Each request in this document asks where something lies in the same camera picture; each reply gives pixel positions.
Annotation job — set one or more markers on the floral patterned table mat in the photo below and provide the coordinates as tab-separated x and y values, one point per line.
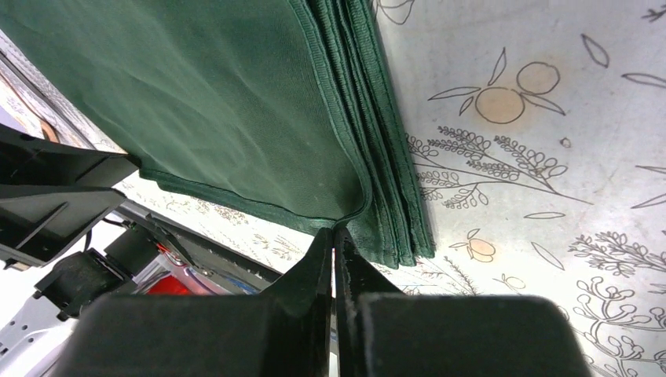
537	134

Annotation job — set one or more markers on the dark green cloth napkin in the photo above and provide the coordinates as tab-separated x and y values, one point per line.
283	110

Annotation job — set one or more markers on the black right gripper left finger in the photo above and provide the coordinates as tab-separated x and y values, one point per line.
300	314

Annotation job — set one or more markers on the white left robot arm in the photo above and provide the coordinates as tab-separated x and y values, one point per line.
32	338

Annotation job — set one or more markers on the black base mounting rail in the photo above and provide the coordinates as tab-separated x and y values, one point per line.
209	264

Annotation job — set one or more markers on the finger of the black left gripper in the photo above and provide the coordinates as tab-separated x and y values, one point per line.
27	160
38	224

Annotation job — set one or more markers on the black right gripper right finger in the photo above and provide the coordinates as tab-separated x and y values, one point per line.
355	278

